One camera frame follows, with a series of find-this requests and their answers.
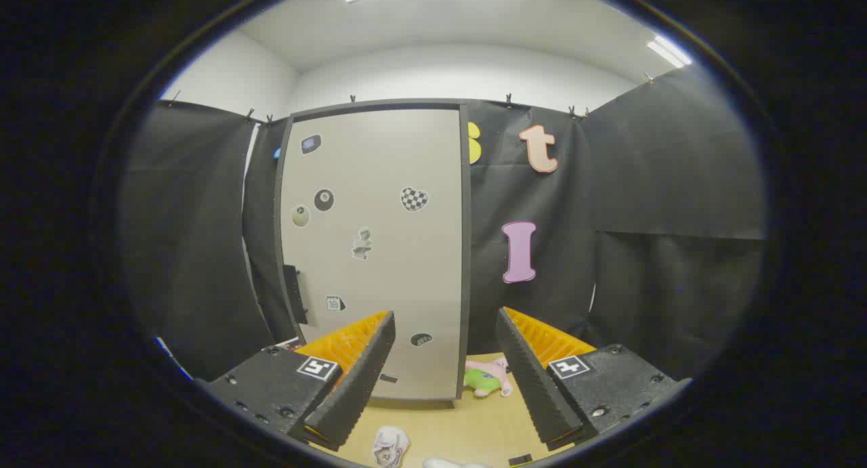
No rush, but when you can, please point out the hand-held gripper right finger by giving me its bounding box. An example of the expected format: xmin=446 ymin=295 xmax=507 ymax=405
xmin=494 ymin=307 xmax=693 ymax=452

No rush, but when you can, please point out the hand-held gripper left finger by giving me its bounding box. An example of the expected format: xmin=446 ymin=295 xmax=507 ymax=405
xmin=195 ymin=310 xmax=397 ymax=452

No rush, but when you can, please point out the white printed shoe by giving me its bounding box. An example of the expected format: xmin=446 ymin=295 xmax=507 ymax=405
xmin=372 ymin=425 xmax=411 ymax=468

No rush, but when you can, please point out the grey shoe cabinet door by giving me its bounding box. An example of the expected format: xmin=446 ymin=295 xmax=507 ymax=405
xmin=279 ymin=108 xmax=464 ymax=400

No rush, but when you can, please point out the dark grey shoe cabinet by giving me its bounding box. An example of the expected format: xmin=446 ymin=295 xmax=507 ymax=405
xmin=274 ymin=99 xmax=473 ymax=402

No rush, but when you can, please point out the pink and green plush toy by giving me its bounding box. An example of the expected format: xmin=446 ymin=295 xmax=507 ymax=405
xmin=463 ymin=357 xmax=513 ymax=398

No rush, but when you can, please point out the black backdrop cloth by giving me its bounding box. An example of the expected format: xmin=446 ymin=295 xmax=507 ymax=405
xmin=122 ymin=65 xmax=769 ymax=382

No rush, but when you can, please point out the small ceiling light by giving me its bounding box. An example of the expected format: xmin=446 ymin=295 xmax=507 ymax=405
xmin=646 ymin=35 xmax=694 ymax=70

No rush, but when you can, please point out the black door handle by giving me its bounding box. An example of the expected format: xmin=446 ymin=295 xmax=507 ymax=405
xmin=282 ymin=264 xmax=310 ymax=325

